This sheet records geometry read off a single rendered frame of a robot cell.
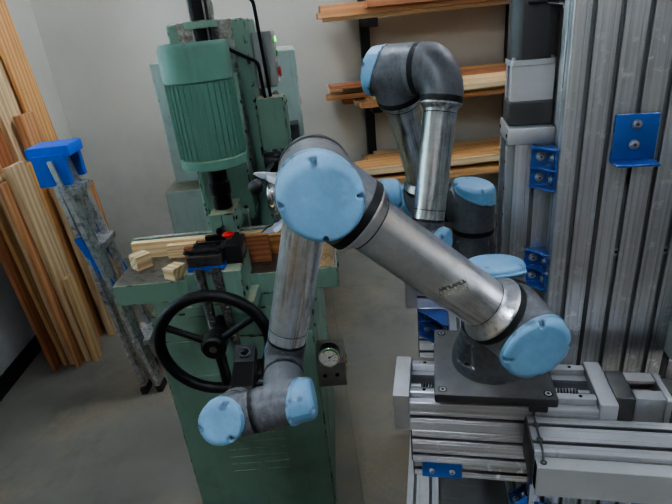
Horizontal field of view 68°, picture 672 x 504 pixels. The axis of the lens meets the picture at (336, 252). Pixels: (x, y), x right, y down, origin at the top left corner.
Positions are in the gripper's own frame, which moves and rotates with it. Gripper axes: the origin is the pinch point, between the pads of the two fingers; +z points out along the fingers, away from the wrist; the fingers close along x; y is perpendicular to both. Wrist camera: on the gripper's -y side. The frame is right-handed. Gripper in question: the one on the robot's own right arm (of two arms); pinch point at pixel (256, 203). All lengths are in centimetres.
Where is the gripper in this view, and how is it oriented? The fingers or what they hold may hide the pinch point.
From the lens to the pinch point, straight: 126.0
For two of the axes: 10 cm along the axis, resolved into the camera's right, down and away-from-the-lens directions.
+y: 0.1, 3.6, -9.3
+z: -10.0, 0.8, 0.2
